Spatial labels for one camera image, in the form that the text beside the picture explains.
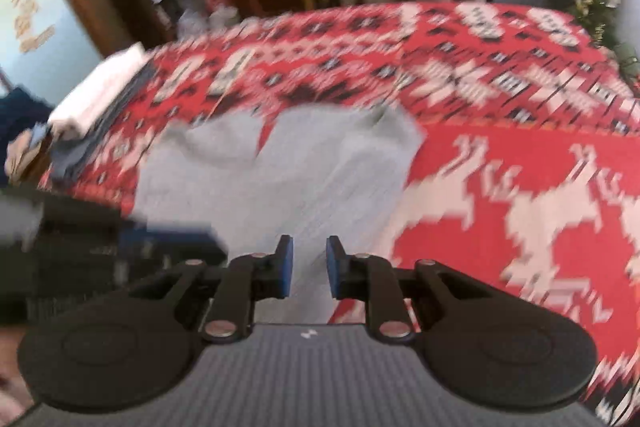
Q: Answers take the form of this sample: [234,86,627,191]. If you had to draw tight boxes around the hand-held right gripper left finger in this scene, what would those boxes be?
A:
[127,234,295,344]

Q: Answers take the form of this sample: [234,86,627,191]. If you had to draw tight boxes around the red patterned blanket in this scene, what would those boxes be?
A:
[40,0,640,425]

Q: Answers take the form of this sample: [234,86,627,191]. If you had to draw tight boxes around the gold wall decoration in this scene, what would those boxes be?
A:
[0,0,57,54]

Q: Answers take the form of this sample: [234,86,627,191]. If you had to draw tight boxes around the white folded cloth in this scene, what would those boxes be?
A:
[47,43,148,140]

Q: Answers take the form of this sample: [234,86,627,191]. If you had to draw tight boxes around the dark folded clothes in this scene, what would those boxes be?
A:
[47,62,156,180]

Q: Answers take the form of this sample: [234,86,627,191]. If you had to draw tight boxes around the dark blue cloth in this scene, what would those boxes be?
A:
[0,87,55,188]

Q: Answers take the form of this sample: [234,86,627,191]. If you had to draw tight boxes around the grey polo shirt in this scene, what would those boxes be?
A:
[131,102,427,325]

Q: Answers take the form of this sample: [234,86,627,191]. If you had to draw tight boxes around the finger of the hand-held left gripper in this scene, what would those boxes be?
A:
[115,224,230,280]

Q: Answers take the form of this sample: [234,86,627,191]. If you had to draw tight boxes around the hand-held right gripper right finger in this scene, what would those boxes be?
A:
[325,235,493,343]

